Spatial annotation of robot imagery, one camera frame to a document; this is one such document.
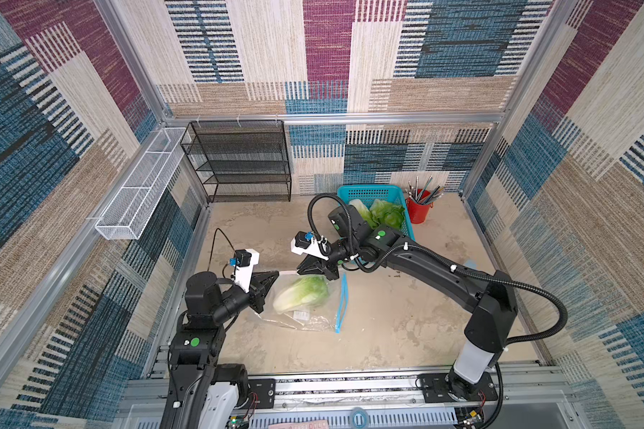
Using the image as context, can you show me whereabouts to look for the blue-zip clear bag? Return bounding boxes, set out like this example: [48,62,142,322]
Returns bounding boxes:
[249,270,350,334]

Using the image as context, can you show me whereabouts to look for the chinese cabbage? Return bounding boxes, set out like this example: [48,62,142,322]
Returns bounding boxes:
[370,199,405,230]
[349,198,379,229]

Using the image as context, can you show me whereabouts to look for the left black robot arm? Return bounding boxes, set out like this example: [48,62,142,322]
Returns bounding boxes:
[160,271,279,428]

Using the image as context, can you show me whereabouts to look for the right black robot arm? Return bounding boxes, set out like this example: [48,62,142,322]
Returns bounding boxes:
[291,195,568,401]

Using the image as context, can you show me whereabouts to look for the teal plastic basket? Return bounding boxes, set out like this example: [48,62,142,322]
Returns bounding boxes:
[337,184,415,240]

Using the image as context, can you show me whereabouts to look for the red pen cup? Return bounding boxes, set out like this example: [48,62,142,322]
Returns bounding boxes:
[406,189,434,225]

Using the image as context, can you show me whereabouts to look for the pink calculator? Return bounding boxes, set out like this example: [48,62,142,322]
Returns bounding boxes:
[268,420,330,429]

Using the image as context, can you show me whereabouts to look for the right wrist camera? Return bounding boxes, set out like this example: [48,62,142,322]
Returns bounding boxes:
[291,232,328,261]

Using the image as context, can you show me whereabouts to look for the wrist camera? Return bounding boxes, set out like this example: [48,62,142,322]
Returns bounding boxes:
[229,248,259,293]
[291,232,328,261]

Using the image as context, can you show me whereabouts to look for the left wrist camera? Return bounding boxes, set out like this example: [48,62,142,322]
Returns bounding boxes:
[229,248,259,293]

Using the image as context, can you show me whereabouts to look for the black wire shelf rack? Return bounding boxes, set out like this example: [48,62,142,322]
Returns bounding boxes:
[182,120,293,204]

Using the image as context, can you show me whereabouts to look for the white wire mesh tray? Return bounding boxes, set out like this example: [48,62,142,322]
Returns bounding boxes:
[95,128,185,241]

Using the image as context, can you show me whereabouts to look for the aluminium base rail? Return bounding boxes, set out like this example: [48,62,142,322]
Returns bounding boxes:
[112,366,591,429]

